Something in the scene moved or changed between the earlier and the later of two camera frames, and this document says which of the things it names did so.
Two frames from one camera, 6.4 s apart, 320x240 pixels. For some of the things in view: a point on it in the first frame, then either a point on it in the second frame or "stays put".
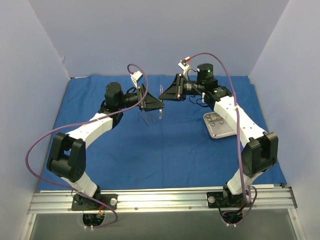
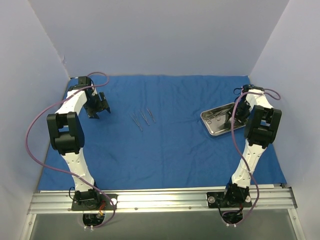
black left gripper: [141, 98] -> [98, 107]
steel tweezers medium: [143, 116] stays put
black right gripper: [180, 86] -> [238, 115]
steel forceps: [151, 116] stays put
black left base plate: [80, 203] stays put
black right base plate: [218, 199] stays put
